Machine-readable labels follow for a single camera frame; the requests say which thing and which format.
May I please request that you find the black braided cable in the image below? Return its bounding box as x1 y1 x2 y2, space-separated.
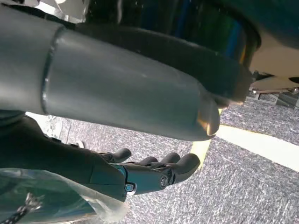
0 192 45 224

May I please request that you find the clear plastic film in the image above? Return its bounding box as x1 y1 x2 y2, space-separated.
0 168 129 224

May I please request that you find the dark robot leg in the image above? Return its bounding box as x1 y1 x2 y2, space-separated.
75 0 299 109

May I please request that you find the yellow floor tape frame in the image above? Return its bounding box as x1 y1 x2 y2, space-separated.
190 108 299 172

